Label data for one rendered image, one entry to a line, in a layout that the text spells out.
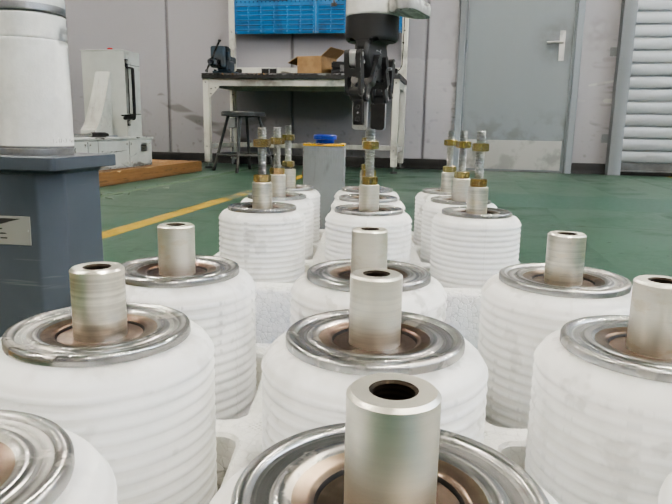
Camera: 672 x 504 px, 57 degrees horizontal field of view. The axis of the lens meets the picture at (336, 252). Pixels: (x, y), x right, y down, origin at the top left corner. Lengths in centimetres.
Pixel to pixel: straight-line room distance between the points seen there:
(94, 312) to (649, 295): 23
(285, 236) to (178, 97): 560
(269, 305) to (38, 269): 33
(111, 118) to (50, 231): 345
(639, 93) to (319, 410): 561
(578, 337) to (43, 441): 21
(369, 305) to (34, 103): 67
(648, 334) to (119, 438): 21
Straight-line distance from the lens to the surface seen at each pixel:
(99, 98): 425
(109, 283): 27
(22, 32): 87
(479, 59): 569
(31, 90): 87
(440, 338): 27
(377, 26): 89
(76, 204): 87
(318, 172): 106
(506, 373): 38
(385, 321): 26
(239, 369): 38
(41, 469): 18
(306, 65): 535
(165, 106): 629
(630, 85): 577
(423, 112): 568
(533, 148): 569
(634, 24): 578
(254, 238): 66
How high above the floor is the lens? 34
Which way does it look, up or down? 11 degrees down
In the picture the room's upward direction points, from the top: 1 degrees clockwise
